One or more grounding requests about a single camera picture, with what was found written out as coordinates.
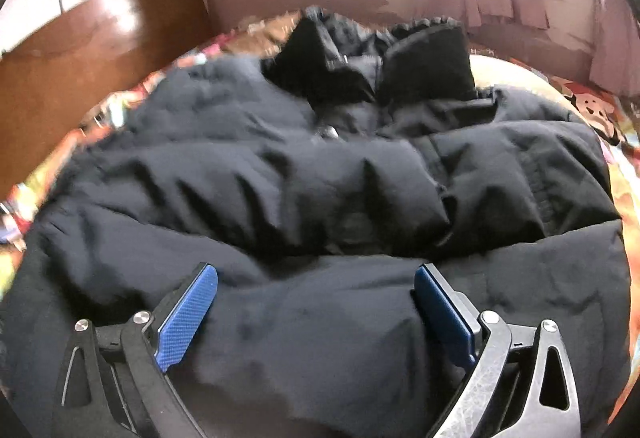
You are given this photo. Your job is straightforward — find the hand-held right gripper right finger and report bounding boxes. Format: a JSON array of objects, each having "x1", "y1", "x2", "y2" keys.
[{"x1": 414, "y1": 262, "x2": 583, "y2": 438}]

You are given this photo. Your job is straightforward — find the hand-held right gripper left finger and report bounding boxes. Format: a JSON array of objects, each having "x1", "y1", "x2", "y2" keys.
[{"x1": 52, "y1": 262, "x2": 219, "y2": 438}]

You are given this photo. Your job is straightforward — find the black puffer jacket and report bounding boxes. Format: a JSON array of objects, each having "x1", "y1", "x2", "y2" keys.
[{"x1": 0, "y1": 6, "x2": 633, "y2": 438}]

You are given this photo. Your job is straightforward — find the brown patterned quilt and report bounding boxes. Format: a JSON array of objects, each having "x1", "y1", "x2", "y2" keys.
[{"x1": 220, "y1": 15, "x2": 586, "y2": 123}]

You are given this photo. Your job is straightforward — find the colourful cartoon printed bed sheet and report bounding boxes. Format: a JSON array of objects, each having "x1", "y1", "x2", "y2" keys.
[{"x1": 0, "y1": 15, "x2": 640, "y2": 369}]

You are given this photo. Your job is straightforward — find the wooden headboard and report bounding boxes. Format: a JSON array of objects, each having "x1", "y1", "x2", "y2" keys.
[{"x1": 0, "y1": 0, "x2": 212, "y2": 201}]

